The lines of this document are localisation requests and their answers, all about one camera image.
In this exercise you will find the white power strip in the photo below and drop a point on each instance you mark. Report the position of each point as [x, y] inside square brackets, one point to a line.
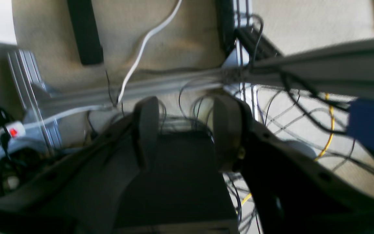
[9, 133]

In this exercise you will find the aluminium frame post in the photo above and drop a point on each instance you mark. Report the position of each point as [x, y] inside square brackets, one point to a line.
[31, 89]

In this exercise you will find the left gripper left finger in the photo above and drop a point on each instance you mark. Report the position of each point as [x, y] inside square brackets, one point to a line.
[81, 193]

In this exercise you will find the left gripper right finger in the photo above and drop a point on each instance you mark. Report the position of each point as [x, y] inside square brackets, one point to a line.
[291, 192]

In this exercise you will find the black computer tower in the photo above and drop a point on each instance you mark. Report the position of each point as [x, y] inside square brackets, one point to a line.
[182, 193]

